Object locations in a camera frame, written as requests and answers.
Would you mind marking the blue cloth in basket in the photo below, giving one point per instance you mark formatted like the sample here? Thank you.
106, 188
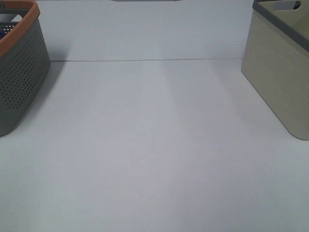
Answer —
2, 34

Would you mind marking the grey perforated basket orange rim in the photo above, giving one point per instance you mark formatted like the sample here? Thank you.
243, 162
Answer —
24, 61

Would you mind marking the beige bin grey rim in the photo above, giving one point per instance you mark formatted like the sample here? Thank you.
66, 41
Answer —
276, 60

